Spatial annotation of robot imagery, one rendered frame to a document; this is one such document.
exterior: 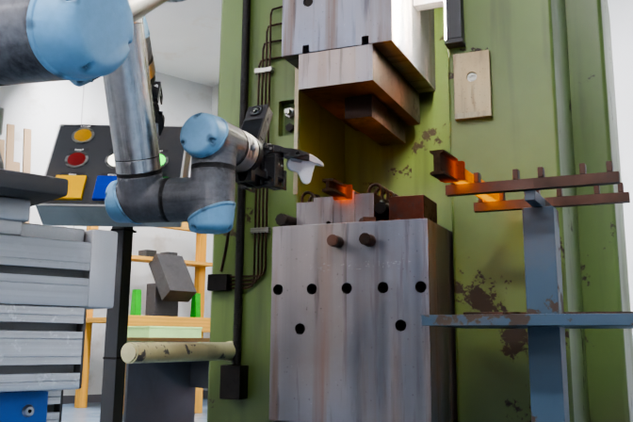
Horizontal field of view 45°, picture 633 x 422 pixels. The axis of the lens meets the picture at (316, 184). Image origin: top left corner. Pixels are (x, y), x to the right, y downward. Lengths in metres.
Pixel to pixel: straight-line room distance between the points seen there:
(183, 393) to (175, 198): 4.74
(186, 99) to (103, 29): 8.69
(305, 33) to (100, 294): 1.22
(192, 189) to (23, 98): 7.36
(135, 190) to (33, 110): 7.31
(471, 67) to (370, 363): 0.76
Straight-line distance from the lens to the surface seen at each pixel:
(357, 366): 1.74
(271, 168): 1.43
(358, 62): 1.93
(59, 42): 0.84
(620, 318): 1.40
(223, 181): 1.27
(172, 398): 5.92
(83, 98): 8.87
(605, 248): 2.29
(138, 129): 1.29
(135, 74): 1.29
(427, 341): 1.69
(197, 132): 1.27
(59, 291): 0.91
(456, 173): 1.45
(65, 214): 1.96
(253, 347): 2.07
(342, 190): 1.83
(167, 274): 8.03
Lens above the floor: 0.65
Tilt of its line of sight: 11 degrees up
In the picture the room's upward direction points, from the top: 1 degrees clockwise
